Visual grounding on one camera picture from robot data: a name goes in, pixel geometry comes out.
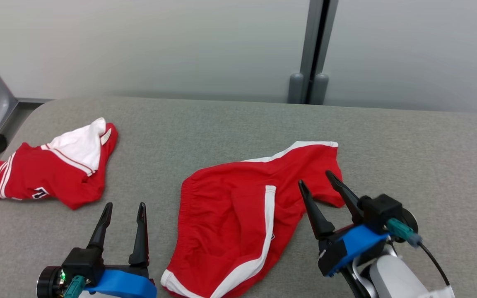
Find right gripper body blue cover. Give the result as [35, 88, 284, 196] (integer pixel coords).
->
[318, 207, 419, 277]

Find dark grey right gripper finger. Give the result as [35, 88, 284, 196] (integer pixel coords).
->
[325, 170, 365, 224]
[298, 179, 335, 240]

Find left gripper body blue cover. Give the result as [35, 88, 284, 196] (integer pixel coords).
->
[36, 265, 157, 298]

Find red jersey white sleeves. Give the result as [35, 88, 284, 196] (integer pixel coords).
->
[0, 117, 119, 210]

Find teal plug black cable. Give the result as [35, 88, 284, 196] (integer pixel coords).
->
[386, 218, 456, 298]
[64, 275, 87, 298]

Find grey partition post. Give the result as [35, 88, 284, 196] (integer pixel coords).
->
[299, 0, 339, 105]

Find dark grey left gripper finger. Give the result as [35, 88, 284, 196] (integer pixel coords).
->
[129, 202, 150, 266]
[87, 202, 113, 251]

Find red shorts white trim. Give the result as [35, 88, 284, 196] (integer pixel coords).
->
[161, 141, 345, 298]

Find grey rounded partition foot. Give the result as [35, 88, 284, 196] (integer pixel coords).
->
[310, 73, 329, 105]
[287, 73, 305, 104]

